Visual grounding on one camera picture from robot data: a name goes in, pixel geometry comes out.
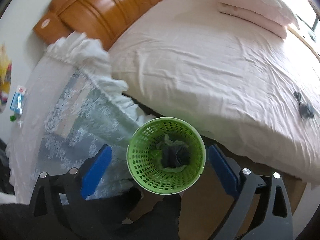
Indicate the wooden bed headboard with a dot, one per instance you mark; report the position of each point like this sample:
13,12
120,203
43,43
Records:
105,20

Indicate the clear plastic bottle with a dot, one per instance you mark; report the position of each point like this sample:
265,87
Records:
20,121

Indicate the white lace cover cloth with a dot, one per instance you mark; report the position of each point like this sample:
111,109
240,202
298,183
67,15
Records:
73,107

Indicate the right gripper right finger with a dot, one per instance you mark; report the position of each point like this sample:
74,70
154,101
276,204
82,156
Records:
272,218

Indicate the blue white milk carton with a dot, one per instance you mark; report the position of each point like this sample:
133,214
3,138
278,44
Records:
18,100

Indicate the black cloth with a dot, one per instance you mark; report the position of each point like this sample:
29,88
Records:
175,156

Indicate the small dark item on bed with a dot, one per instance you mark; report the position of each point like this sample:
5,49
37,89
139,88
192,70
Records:
306,110

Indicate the green mesh trash basket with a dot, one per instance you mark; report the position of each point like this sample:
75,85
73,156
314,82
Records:
141,163

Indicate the crumpled paper in basket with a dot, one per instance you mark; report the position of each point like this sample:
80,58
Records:
157,154

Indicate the pink bed sheet mattress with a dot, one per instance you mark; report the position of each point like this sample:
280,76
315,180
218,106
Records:
231,79

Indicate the yellow crumpled wrapper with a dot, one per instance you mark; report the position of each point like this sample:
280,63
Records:
6,66

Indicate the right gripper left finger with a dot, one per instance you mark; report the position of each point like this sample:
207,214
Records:
59,205

